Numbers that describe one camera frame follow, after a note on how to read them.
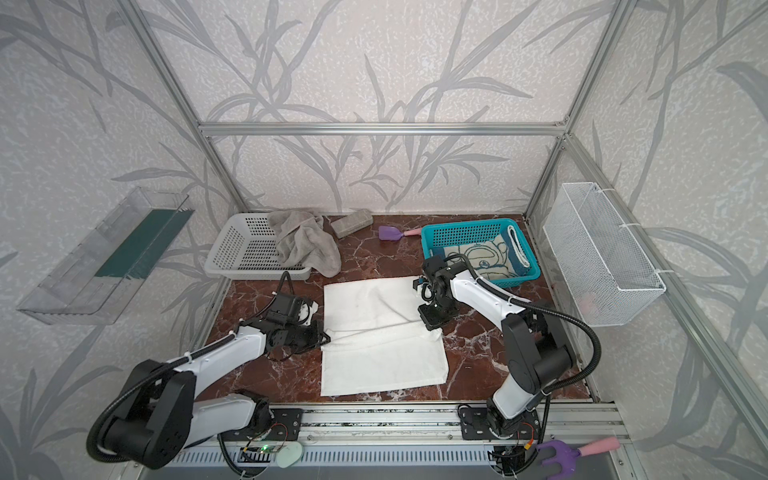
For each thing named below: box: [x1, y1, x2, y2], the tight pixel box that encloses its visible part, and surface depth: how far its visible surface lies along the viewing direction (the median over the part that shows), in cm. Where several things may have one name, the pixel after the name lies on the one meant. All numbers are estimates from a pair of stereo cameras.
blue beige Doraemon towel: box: [444, 225, 530, 281], surface depth 107 cm
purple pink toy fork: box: [537, 436, 621, 480], surface depth 71 cm
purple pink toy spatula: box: [378, 226, 422, 241], surface depth 117 cm
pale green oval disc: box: [276, 441, 303, 469], surface depth 70 cm
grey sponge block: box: [330, 209, 374, 239], surface depth 118 cm
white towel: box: [320, 276, 449, 397], surface depth 87 cm
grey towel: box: [267, 211, 342, 278], surface depth 98 cm
